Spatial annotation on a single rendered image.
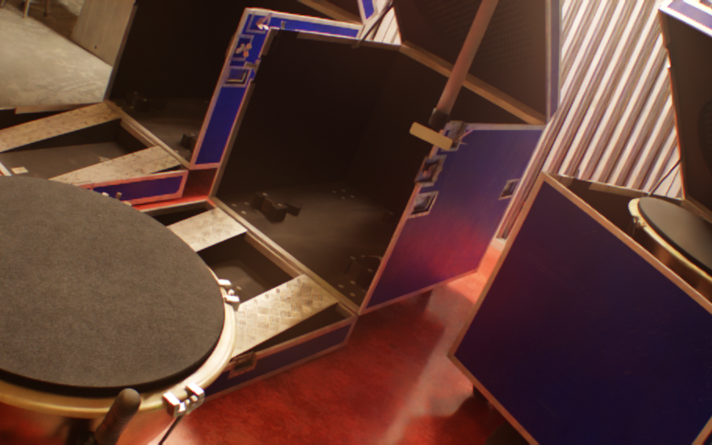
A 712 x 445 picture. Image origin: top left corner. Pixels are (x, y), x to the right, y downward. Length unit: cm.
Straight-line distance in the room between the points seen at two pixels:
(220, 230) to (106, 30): 255
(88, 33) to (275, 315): 324
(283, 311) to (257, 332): 16
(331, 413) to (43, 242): 148
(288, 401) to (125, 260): 129
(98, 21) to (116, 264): 412
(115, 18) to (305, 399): 335
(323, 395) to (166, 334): 148
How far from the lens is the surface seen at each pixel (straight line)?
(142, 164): 356
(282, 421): 253
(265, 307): 283
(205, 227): 316
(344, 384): 283
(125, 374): 118
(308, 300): 291
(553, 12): 305
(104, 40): 540
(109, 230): 154
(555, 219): 262
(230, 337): 139
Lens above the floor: 154
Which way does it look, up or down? 23 degrees down
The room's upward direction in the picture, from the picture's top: 23 degrees clockwise
